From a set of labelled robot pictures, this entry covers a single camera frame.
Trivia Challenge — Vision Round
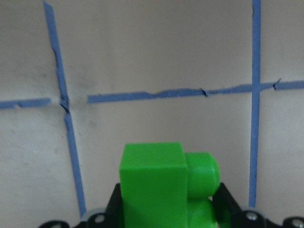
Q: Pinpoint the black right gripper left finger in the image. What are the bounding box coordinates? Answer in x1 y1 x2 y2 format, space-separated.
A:
81 183 124 228

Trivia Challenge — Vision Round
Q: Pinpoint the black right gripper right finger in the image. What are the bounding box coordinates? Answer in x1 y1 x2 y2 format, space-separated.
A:
212 183 267 228

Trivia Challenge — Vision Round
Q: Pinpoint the green toy block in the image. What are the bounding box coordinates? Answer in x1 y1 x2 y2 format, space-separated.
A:
119 142 220 228

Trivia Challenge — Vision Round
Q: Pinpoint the brown paper table cover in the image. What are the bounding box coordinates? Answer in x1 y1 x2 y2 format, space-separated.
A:
0 0 304 228

